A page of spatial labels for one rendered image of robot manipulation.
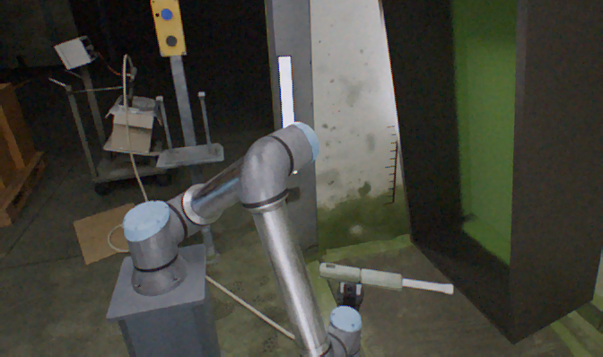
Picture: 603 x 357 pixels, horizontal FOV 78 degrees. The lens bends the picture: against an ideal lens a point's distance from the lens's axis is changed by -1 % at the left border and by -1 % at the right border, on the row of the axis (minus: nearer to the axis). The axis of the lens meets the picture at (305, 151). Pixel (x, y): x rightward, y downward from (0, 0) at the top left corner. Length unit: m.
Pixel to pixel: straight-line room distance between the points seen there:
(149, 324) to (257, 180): 0.77
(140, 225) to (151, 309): 0.28
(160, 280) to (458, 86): 1.33
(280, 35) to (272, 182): 1.09
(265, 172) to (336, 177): 1.31
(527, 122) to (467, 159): 0.85
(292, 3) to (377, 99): 0.66
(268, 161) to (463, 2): 1.02
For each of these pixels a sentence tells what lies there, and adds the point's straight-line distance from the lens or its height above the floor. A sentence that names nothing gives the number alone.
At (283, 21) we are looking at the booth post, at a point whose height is 1.43.
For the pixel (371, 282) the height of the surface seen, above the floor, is 0.57.
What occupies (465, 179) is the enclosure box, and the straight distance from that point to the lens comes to 1.88.
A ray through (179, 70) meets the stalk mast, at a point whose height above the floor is 1.21.
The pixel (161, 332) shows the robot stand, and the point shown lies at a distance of 1.49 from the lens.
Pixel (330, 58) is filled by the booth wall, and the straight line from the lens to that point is 1.91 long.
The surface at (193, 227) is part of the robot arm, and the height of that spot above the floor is 0.81.
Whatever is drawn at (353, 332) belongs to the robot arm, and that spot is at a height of 0.67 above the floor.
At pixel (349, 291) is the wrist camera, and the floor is 0.62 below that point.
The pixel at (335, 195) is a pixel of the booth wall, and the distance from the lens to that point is 2.19.
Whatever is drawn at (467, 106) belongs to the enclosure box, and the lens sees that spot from 1.71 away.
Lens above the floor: 1.57
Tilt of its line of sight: 24 degrees down
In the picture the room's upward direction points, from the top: 2 degrees counter-clockwise
